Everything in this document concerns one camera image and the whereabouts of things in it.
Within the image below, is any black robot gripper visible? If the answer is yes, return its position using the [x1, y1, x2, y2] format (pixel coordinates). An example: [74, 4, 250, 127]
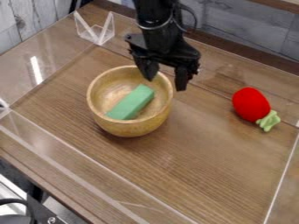
[126, 33, 202, 91]

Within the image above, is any red plush strawberry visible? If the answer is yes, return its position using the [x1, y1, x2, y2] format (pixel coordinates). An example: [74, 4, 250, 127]
[233, 87, 281, 132]

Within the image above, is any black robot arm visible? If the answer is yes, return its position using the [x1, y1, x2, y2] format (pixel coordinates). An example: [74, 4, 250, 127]
[126, 0, 202, 91]

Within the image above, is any green rectangular block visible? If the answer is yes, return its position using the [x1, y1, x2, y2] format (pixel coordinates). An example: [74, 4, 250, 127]
[107, 84, 155, 120]

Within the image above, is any wooden bowl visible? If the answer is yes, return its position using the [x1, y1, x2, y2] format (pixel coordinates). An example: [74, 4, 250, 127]
[87, 66, 174, 137]

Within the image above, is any black equipment lower left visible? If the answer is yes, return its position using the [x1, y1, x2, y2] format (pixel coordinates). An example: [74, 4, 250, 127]
[0, 198, 70, 224]

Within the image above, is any clear acrylic corner bracket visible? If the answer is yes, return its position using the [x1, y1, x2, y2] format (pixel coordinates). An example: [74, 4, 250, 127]
[74, 11, 115, 46]

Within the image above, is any black cable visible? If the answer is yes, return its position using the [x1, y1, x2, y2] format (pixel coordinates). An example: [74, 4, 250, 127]
[179, 3, 199, 30]

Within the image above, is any clear acrylic tray wall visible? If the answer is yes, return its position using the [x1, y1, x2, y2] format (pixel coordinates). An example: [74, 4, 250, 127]
[0, 17, 299, 224]

